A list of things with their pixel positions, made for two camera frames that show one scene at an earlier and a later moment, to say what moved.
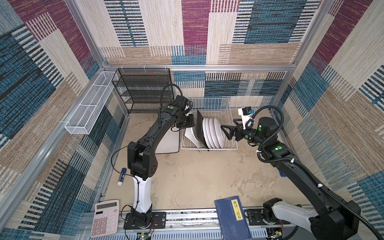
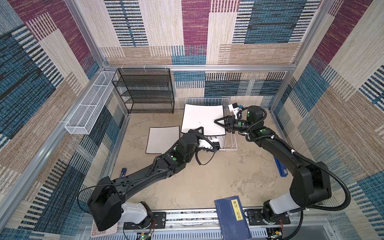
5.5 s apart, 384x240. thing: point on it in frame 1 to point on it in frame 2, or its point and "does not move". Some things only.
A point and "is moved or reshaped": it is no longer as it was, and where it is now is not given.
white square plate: x=169 y=142 does not move
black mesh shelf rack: x=144 y=89 does not move
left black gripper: x=190 y=123 to x=200 y=134
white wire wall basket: x=82 y=119 does not move
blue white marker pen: x=122 y=176 does not move
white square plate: x=189 y=134 is moved or reshaped
